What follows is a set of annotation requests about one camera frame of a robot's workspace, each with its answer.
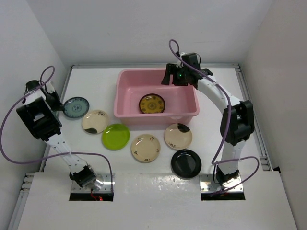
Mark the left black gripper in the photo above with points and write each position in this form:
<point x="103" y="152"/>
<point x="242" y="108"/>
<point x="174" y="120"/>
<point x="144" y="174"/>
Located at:
<point x="58" y="106"/>

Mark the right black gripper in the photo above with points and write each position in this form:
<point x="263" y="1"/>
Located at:
<point x="172" y="69"/>

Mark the cream floral plate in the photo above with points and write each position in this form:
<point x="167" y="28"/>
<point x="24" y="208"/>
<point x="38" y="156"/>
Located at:
<point x="145" y="148"/>

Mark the metal base plate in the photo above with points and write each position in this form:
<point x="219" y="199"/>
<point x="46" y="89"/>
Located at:
<point x="102" y="185"/>
<point x="207" y="185"/>

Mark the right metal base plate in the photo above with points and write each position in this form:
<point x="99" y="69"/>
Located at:
<point x="207" y="185"/>

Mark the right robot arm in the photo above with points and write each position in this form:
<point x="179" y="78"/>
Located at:
<point x="237" y="122"/>

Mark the cream plate black brushstroke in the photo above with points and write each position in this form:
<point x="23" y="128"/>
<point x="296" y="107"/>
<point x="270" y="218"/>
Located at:
<point x="178" y="136"/>

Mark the yellow patterned plate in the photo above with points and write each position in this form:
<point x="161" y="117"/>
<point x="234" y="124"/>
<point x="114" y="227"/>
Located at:
<point x="152" y="104"/>

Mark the pink plastic bin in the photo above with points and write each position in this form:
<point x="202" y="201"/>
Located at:
<point x="180" y="103"/>

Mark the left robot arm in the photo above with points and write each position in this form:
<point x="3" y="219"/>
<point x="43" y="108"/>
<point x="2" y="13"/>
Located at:
<point x="38" y="114"/>

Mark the blue patterned plate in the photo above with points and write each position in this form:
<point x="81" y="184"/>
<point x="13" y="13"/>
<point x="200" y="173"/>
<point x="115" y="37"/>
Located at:
<point x="76" y="107"/>

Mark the lime green plate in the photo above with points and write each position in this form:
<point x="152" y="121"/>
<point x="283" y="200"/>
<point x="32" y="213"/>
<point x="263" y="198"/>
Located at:
<point x="115" y="136"/>

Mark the black plate front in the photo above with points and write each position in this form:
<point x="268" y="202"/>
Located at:
<point x="186" y="164"/>

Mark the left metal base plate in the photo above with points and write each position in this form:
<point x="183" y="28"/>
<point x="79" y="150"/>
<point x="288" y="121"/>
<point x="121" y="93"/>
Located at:
<point x="102" y="185"/>

